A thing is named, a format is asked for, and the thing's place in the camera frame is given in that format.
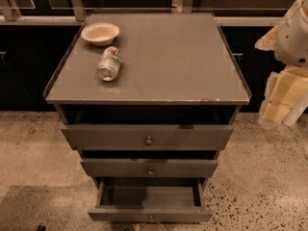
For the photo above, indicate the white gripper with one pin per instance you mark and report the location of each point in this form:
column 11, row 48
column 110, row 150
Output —
column 293, row 43

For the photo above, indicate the grey bottom drawer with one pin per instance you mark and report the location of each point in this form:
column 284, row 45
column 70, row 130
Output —
column 126, row 199

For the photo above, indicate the grey drawer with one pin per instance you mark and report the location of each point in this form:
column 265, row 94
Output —
column 147, row 137
column 126, row 199
column 148, row 167

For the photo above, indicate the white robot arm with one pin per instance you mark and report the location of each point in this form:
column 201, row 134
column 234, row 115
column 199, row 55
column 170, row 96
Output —
column 291, row 41

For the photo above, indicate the grey drawer cabinet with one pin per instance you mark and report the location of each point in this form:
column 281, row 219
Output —
column 176, row 69

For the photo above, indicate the grey top drawer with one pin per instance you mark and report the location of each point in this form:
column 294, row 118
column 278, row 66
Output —
column 147, row 137

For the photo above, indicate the grey middle drawer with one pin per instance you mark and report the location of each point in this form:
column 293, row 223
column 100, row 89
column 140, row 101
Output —
column 148, row 167

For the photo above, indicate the clear plastic bottle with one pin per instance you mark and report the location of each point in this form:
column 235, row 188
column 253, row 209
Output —
column 109, row 65

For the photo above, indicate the white paper bowl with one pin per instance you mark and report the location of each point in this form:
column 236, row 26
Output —
column 100, row 34

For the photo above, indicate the white cylindrical post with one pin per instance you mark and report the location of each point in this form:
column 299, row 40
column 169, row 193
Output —
column 296, row 111

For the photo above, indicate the metal railing frame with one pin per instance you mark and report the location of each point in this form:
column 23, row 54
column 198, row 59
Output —
column 225, row 12

